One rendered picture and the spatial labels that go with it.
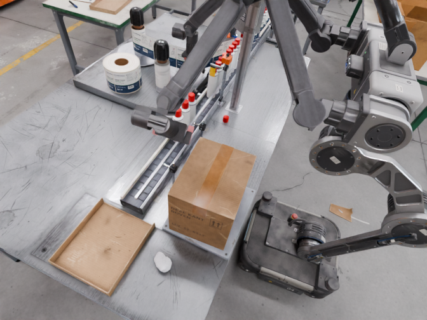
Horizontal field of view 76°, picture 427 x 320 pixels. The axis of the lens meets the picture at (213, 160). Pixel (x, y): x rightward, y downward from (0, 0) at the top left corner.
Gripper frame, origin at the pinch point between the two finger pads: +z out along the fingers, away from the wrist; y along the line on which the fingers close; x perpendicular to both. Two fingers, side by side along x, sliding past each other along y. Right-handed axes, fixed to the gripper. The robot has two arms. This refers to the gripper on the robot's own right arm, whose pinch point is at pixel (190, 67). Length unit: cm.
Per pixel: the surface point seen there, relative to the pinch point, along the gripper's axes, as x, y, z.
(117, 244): 14, 92, 24
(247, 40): 25.6, -9.3, -19.2
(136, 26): -47, -22, 1
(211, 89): 12.1, -4.7, 12.5
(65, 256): 0, 104, 24
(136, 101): -23.0, 19.1, 20.4
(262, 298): 89, 60, 105
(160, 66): -15.5, 5.0, 2.8
